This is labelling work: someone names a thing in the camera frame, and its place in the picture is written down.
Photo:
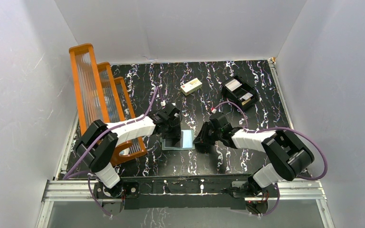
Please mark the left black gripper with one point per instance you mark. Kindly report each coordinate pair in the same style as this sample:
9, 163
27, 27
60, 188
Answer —
172, 127

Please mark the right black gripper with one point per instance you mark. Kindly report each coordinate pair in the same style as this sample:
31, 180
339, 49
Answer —
201, 138

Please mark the mint green card holder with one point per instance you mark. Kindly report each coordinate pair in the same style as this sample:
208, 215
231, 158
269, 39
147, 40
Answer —
184, 143

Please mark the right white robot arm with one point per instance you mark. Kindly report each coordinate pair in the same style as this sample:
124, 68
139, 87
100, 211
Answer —
287, 154

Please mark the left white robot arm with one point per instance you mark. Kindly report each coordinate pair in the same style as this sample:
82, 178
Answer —
96, 146

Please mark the black card tray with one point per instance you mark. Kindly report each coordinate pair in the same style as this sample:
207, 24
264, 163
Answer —
244, 97

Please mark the silver credit card in tray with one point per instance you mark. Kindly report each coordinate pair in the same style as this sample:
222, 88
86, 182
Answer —
233, 84

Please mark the small cream cardboard box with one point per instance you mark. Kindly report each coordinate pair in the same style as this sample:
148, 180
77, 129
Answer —
191, 86

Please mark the orange acrylic file rack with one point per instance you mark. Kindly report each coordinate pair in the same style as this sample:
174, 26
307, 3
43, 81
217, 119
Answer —
99, 95

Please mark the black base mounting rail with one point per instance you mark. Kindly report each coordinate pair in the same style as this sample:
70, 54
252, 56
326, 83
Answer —
201, 191

